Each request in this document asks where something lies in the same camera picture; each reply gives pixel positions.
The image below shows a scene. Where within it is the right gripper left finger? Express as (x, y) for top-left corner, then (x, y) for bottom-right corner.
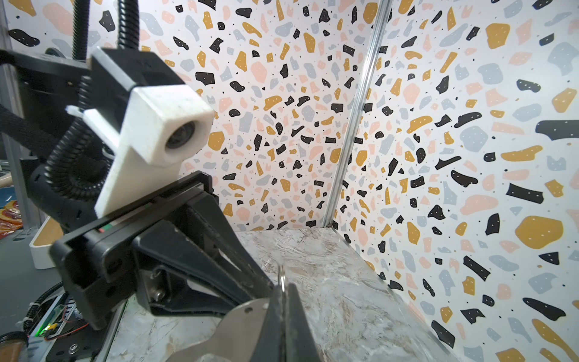
(261, 287), (286, 361)

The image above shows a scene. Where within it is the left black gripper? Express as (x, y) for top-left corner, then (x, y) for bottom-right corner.
(49, 171), (274, 330)

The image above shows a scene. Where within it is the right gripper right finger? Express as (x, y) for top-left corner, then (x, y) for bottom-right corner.
(284, 284), (321, 362)

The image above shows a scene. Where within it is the metal keyring plate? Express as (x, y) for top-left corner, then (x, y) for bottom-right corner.
(167, 298), (269, 361)

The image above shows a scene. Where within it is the white wooden tray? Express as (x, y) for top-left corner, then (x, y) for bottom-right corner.
(29, 217), (64, 270)

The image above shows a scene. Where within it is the red snack packet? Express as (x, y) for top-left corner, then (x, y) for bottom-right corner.
(0, 200), (23, 239)

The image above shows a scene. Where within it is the spice jar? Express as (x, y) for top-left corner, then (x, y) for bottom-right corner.
(0, 331), (29, 362)

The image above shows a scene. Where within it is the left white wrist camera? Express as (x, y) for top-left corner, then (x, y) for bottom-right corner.
(80, 48), (214, 217)

